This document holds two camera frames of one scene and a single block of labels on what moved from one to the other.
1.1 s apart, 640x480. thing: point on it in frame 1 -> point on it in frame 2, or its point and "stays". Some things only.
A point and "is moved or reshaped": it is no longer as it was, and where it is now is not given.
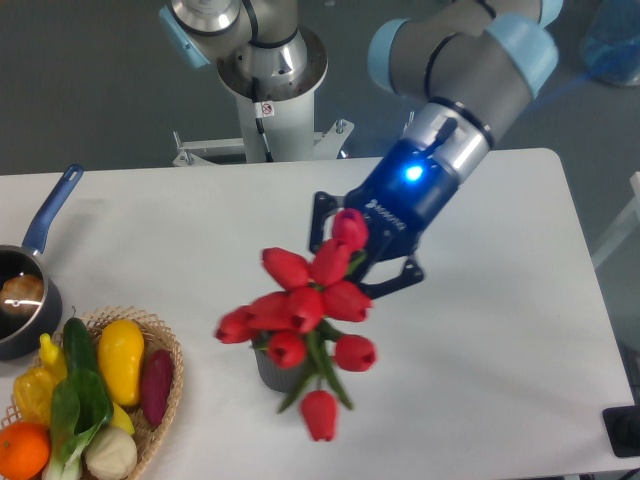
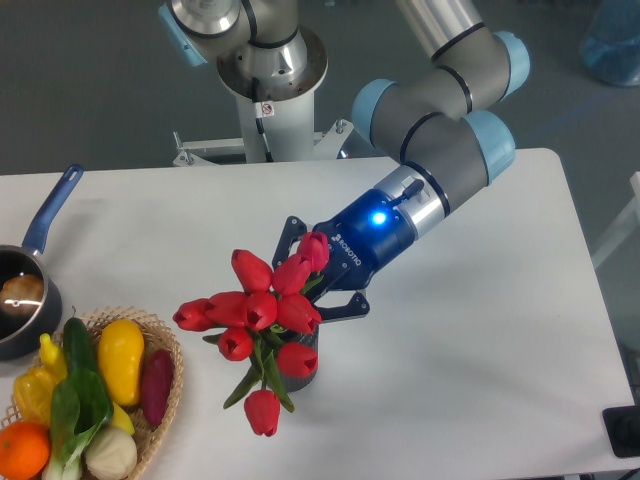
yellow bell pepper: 33,386 stays
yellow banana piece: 121,419 stays
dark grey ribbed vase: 279,378 -> 296,384
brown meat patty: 22,295 stays
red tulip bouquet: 299,326 is moved or reshaped
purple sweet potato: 155,382 stays
